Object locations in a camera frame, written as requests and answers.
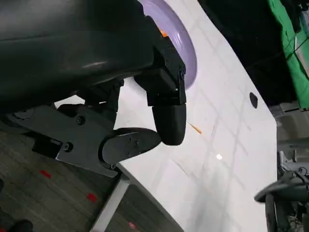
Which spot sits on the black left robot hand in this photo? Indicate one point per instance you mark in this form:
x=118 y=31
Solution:
x=72 y=48

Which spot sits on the orange and white bread roll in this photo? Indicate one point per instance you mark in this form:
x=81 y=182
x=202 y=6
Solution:
x=163 y=33

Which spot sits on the lilac plate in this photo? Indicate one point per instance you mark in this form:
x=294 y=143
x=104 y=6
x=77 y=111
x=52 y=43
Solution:
x=178 y=31

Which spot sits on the thin orange sliver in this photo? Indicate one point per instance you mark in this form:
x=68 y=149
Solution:
x=195 y=127

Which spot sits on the white table leg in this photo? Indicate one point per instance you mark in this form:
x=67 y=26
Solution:
x=111 y=205

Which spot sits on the black round table grommet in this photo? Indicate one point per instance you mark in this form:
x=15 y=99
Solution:
x=253 y=100

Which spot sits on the green cloth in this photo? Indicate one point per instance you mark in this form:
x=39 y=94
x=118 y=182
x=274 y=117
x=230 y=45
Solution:
x=289 y=48

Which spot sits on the grey workshop machine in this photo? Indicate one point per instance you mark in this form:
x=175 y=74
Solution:
x=289 y=125

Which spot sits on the black office chair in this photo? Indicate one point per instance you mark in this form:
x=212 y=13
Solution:
x=277 y=191

